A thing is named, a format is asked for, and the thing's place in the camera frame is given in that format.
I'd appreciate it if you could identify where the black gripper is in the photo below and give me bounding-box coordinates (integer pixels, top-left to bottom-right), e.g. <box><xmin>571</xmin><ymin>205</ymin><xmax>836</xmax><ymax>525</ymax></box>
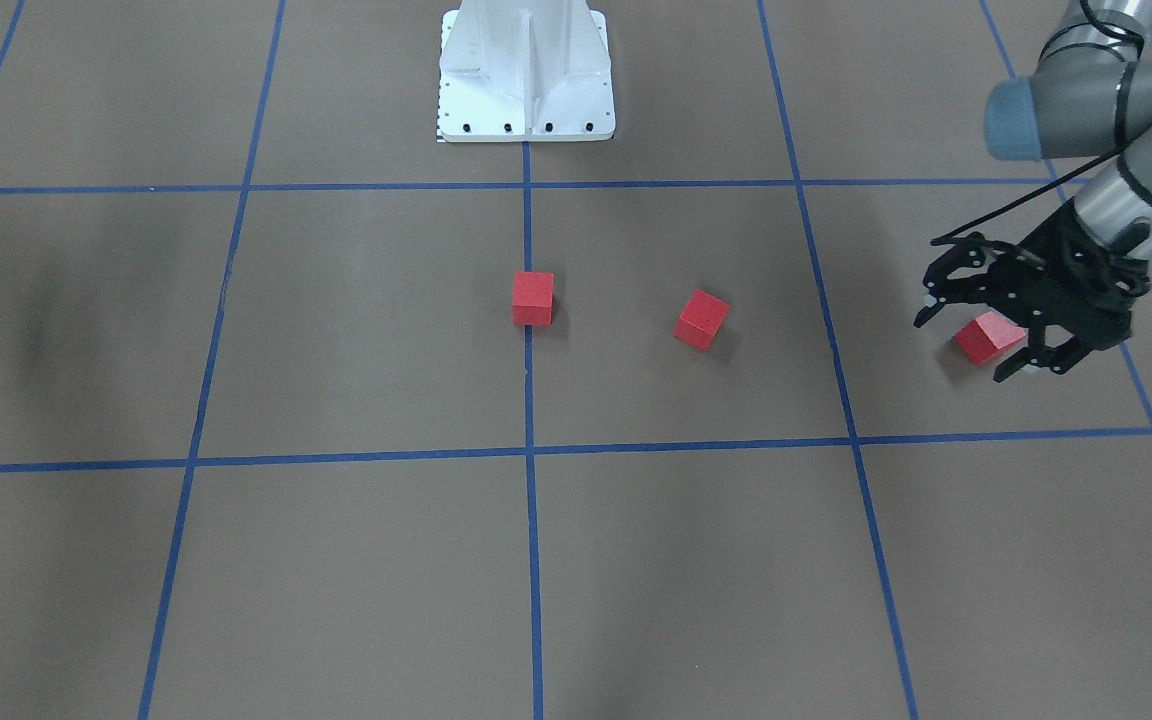
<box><xmin>914</xmin><ymin>205</ymin><xmax>1152</xmax><ymax>382</ymax></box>

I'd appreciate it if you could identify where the red cube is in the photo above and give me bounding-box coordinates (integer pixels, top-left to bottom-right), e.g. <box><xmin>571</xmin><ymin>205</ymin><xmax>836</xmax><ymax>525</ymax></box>
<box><xmin>954</xmin><ymin>310</ymin><xmax>1026</xmax><ymax>366</ymax></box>
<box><xmin>673</xmin><ymin>290</ymin><xmax>732</xmax><ymax>353</ymax></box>

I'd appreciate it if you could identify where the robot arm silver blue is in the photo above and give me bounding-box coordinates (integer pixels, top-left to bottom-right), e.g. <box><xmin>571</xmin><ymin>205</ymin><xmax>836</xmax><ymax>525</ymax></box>
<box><xmin>914</xmin><ymin>1</ymin><xmax>1152</xmax><ymax>382</ymax></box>

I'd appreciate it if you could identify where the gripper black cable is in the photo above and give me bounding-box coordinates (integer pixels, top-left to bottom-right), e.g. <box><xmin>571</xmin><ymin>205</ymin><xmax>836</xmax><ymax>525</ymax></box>
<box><xmin>931</xmin><ymin>60</ymin><xmax>1152</xmax><ymax>247</ymax></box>

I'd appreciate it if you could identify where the white camera pedestal column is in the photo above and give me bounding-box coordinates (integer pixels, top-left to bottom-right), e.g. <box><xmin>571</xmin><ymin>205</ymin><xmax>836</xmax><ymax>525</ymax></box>
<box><xmin>435</xmin><ymin>1</ymin><xmax>617</xmax><ymax>143</ymax></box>

